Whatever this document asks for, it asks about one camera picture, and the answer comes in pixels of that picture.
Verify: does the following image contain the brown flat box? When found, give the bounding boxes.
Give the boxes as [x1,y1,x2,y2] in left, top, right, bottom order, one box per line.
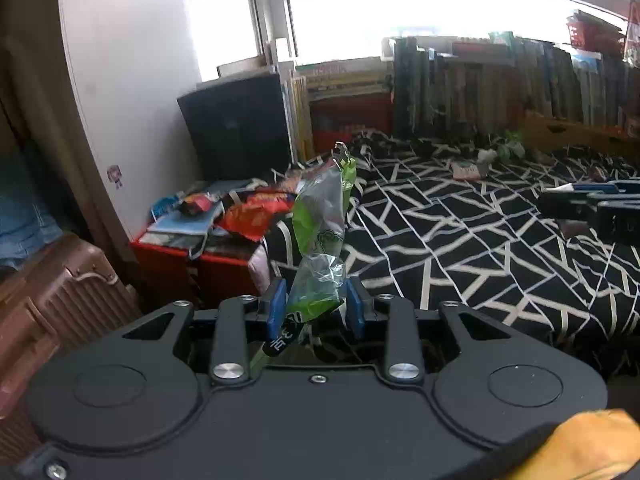
[452,40,511,59]

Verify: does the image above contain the row of brown-spined books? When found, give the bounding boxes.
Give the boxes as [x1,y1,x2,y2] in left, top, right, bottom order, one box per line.
[391,35,573,142]

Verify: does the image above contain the green clear plastic bag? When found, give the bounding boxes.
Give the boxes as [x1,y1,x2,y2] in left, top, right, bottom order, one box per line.
[257,141,358,360]

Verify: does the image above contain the person's left hand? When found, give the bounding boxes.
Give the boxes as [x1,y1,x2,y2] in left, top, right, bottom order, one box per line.
[510,408,640,480]

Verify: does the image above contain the row of green-spined books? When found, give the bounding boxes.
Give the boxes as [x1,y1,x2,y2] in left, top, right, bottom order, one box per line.
[570,49,640,130]

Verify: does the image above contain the row of pale books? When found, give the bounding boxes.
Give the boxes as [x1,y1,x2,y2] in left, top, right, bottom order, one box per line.
[280,62,315,162]

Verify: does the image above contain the black board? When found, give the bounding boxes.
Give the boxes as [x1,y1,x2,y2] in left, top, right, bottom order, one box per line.
[176,72,297,182]

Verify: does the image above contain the stack of colourful magazines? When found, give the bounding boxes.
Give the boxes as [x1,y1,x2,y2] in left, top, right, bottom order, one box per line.
[296,59,395,100]

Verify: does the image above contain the hanging red bag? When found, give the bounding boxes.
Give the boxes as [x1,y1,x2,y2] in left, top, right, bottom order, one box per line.
[624,2,640,67]

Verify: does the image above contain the blue clothing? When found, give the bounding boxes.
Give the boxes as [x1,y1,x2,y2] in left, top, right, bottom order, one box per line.
[0,152,65,273]

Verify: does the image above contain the window with grey frame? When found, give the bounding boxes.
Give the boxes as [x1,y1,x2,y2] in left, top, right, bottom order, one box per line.
[185,0,640,68]

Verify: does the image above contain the wooden desk organizer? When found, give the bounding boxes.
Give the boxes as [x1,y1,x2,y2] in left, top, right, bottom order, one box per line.
[519,114,640,155]

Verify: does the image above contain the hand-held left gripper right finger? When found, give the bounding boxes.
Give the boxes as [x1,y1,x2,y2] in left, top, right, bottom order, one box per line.
[345,277,503,386]

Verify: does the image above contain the black white patterned blanket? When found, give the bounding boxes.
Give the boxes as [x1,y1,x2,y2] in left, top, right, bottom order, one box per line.
[265,130,640,376]

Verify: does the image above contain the large red plastic basket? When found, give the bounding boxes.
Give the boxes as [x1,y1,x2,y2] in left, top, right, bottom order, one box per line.
[309,94,395,155]

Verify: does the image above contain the brown suitcase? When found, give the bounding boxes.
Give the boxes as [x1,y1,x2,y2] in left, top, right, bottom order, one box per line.
[0,232,146,453]

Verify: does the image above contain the white pink packet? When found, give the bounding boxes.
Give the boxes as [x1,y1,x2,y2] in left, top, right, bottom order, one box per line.
[450,159,489,181]

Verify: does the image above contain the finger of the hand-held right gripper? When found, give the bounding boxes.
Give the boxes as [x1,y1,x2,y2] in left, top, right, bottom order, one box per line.
[537,191,640,247]
[570,180,640,195]

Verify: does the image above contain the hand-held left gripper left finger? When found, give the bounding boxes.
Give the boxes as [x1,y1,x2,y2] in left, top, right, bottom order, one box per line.
[122,277,288,386]

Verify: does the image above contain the green white crumpled bag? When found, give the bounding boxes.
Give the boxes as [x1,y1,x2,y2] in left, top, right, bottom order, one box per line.
[477,130,527,163]

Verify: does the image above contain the red storage box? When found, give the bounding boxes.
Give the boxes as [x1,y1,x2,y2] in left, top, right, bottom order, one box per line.
[129,230,271,308]

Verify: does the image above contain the orange red snack bag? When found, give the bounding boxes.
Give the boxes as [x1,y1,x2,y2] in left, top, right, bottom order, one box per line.
[218,189,297,242]

